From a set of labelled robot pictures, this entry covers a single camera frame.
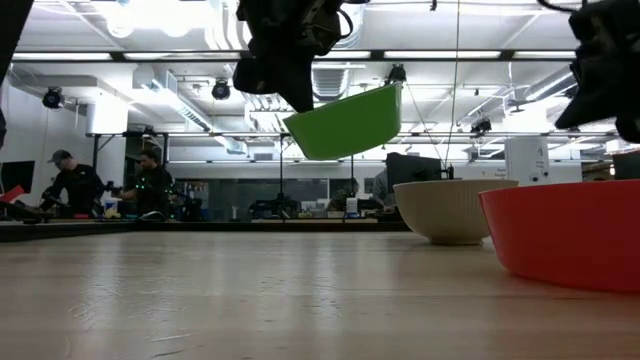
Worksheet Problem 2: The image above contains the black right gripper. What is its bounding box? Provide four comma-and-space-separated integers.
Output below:
554, 0, 640, 145

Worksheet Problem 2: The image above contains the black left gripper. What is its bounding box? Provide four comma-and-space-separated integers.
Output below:
232, 0, 354, 114

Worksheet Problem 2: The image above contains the green plastic bowl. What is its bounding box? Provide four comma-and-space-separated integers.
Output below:
282, 81, 404, 162

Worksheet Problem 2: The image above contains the red plastic bowl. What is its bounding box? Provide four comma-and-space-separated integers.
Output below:
478, 179, 640, 295

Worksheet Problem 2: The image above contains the black computer monitor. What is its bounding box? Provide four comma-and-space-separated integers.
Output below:
385, 152, 455, 194
0, 160, 36, 196
612, 149, 640, 180

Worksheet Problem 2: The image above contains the ceiling air vent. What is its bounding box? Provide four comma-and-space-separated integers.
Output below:
313, 67, 346, 101

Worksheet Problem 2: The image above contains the white appliance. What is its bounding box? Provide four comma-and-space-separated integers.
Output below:
504, 136, 551, 184

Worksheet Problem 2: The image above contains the person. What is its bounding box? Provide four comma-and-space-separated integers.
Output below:
372, 168, 396, 211
39, 148, 107, 221
117, 148, 176, 221

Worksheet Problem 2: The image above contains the long dark workbench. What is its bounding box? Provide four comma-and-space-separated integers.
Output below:
0, 218, 411, 244

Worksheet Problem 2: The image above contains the white ribbed bowl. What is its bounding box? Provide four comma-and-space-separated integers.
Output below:
392, 178, 521, 246

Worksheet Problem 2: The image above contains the red folder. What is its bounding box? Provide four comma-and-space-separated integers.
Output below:
0, 184, 26, 204

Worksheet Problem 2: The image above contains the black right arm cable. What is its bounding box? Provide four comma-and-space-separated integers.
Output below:
537, 0, 581, 15

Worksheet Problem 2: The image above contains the thin hanging cable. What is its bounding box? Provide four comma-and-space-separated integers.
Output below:
449, 0, 461, 166

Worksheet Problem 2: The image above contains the black aluminium frame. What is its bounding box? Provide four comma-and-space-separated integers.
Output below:
0, 48, 581, 63

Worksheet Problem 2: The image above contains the white ceiling duct box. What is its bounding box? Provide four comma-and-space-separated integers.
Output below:
85, 97, 129, 136

